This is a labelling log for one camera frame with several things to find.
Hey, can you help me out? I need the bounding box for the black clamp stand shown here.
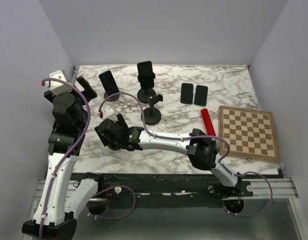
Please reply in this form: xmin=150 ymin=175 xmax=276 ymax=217
xmin=144 ymin=94 xmax=163 ymax=126

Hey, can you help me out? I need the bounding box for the black phone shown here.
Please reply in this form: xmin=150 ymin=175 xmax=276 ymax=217
xmin=180 ymin=83 xmax=193 ymax=105
xmin=137 ymin=61 xmax=154 ymax=90
xmin=98 ymin=70 xmax=119 ymax=98

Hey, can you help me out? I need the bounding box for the teal phone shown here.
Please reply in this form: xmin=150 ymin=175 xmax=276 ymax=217
xmin=194 ymin=85 xmax=208 ymax=107

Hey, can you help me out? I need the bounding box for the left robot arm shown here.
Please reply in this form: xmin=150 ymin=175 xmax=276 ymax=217
xmin=22 ymin=76 xmax=105 ymax=240

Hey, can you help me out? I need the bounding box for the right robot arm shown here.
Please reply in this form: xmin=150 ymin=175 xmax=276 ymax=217
xmin=94 ymin=114 xmax=242 ymax=198

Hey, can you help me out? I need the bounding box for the back centre black stand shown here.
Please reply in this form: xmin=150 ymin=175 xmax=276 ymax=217
xmin=137 ymin=73 xmax=156 ymax=104

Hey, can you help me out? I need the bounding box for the red cylinder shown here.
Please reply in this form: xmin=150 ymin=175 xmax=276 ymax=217
xmin=201 ymin=108 xmax=216 ymax=136

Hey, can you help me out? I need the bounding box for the wooden chessboard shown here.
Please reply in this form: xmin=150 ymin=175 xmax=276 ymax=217
xmin=218 ymin=105 xmax=280 ymax=164

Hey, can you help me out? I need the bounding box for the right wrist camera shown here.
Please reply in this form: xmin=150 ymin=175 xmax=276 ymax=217
xmin=99 ymin=106 xmax=118 ymax=122

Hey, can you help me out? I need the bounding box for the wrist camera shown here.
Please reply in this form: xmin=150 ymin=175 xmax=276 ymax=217
xmin=99 ymin=106 xmax=118 ymax=122
xmin=47 ymin=69 xmax=69 ymax=95

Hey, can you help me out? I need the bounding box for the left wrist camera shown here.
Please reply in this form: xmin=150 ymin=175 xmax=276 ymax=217
xmin=47 ymin=69 xmax=69 ymax=95

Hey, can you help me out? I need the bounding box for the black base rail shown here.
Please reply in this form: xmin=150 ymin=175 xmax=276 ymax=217
xmin=71 ymin=172 xmax=253 ymax=210

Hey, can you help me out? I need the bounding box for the aluminium frame rail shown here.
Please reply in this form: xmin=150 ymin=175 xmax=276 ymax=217
xmin=24 ymin=174 xmax=298 ymax=240

